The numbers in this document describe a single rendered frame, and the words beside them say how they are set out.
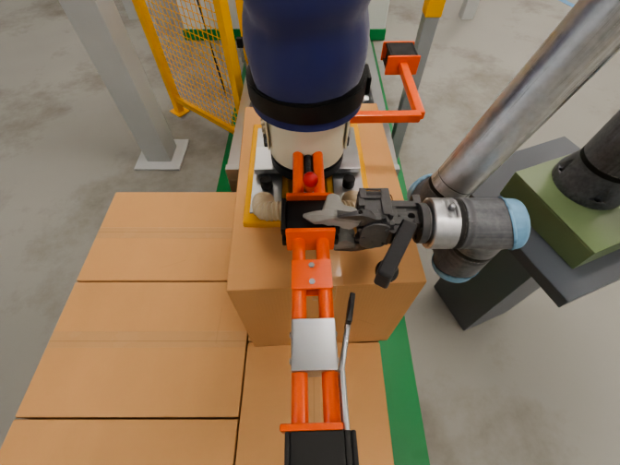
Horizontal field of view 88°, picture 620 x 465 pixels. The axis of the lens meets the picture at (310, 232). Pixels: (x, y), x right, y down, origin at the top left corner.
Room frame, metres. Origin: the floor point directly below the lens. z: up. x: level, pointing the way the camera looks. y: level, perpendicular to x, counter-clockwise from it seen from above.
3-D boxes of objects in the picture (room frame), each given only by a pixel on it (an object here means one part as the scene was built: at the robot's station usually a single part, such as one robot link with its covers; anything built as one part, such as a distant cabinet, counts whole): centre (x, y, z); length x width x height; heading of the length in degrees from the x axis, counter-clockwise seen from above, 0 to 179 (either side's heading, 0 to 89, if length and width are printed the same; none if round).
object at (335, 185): (0.59, -0.09, 0.97); 0.34 x 0.10 x 0.05; 1
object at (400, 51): (0.89, -0.25, 1.07); 0.09 x 0.08 x 0.05; 91
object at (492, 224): (0.34, -0.31, 1.07); 0.12 x 0.09 x 0.10; 90
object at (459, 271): (0.35, -0.31, 0.96); 0.12 x 0.09 x 0.12; 14
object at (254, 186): (0.59, 0.10, 0.97); 0.34 x 0.10 x 0.05; 1
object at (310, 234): (0.34, 0.00, 1.07); 0.10 x 0.08 x 0.06; 91
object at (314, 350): (0.12, -0.01, 1.07); 0.07 x 0.07 x 0.04; 1
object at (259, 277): (0.57, -0.02, 0.74); 0.60 x 0.40 x 0.40; 3
